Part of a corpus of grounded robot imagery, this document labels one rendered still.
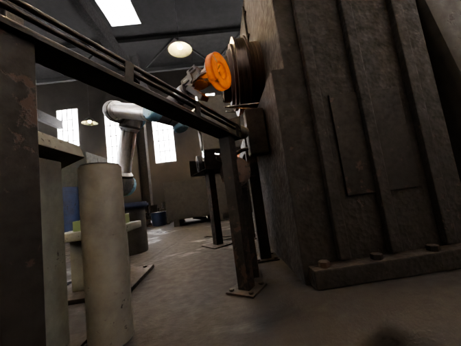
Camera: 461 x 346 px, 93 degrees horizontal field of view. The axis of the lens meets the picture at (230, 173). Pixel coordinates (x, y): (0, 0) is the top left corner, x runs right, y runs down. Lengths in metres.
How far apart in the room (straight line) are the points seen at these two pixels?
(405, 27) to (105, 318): 1.52
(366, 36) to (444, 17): 0.35
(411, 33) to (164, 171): 11.19
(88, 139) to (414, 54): 13.32
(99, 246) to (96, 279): 0.09
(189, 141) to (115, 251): 11.21
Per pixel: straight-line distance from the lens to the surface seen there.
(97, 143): 13.41
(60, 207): 0.86
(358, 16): 1.31
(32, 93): 0.52
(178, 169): 11.67
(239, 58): 1.35
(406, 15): 1.42
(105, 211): 0.74
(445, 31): 1.47
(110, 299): 0.77
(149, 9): 10.57
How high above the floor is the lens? 0.37
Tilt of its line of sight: 6 degrees up
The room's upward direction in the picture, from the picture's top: 8 degrees counter-clockwise
